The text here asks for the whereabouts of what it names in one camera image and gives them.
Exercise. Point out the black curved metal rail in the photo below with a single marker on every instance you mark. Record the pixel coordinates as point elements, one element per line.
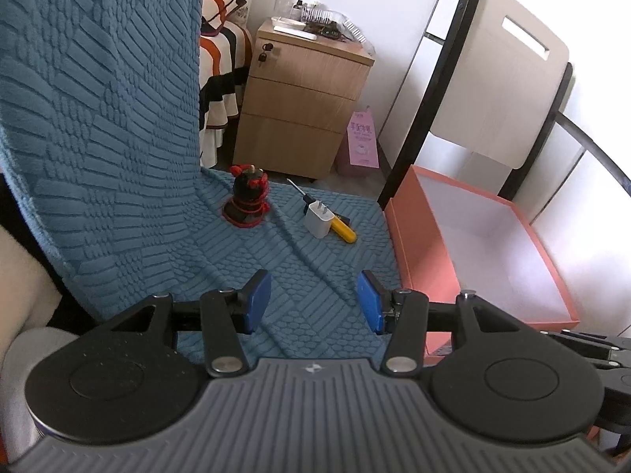
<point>596,140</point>

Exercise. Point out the clutter on nightstand top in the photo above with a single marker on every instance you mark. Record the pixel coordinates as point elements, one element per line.
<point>323,22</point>

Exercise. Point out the striped bed cover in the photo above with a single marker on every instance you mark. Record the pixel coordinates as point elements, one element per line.
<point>222,59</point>

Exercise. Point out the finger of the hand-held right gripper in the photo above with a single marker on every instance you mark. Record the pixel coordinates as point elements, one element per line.
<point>591,347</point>

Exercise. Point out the pink paper bag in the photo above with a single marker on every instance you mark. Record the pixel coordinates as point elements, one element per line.
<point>362,143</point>

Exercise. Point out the wooden drawer cabinet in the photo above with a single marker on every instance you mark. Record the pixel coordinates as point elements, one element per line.
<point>296,108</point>

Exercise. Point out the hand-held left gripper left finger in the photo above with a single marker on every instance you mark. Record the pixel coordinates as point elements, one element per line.
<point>259,300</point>

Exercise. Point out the blue textured blanket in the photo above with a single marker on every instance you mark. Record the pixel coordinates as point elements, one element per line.
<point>123,108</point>

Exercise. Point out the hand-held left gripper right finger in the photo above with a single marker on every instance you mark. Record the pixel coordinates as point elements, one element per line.
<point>369,305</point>

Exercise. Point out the black and red figurine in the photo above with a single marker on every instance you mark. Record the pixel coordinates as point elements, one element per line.
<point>249,192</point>

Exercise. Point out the clear striped container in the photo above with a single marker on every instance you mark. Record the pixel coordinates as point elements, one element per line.
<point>357,32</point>

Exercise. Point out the white cushion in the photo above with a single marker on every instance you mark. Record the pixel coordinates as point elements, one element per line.
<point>24,281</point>

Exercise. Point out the black keys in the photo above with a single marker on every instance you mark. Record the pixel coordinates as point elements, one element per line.
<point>265,53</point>

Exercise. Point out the white chair with black frame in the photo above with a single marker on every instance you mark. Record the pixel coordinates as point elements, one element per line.
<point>493,83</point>

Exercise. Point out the white charger plug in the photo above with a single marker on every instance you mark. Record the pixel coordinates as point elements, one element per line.
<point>318,221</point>

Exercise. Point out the orange cardboard box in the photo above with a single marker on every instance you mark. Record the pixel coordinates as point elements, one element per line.
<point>424,256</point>

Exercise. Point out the flat white box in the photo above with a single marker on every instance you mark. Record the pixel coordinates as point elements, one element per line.
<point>296,33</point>

